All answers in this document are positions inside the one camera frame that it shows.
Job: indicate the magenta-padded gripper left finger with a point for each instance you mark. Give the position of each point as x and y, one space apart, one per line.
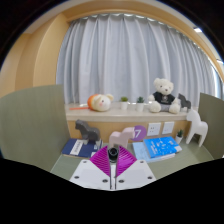
90 175

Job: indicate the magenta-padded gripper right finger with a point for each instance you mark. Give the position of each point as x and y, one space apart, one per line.
136 174

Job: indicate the small black charger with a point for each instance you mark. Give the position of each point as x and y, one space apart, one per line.
113 154

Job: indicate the navy blue book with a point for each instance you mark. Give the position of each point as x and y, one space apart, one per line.
71 148

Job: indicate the bright blue book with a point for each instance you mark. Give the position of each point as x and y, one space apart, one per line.
161 146

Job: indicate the pink horse figurine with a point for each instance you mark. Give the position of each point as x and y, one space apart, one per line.
119 137

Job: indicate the round purple number sign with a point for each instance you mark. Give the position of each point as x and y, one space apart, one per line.
141 132

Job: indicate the dark grey horse figurine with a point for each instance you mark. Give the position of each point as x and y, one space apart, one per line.
88 132

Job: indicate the small potted plant white pot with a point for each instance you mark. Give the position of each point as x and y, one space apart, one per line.
179 138
124 105
140 106

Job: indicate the round cream and orange plush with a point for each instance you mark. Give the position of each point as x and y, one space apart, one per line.
101 102

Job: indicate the large white horse figurine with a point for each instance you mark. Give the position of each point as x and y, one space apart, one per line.
196 126

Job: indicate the green desk partition panel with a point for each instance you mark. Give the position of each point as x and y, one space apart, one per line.
30 126
213 126

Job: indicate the cream teddy bear black shirt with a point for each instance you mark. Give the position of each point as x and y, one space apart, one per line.
164 98

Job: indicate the small black horse figurine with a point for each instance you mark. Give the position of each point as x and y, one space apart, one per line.
184 102

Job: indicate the light grey curtain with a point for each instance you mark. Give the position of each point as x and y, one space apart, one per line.
133 53

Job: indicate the ceiling light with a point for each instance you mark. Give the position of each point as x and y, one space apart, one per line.
197 30

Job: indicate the white wall socket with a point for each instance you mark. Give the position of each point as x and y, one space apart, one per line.
168 128
154 129

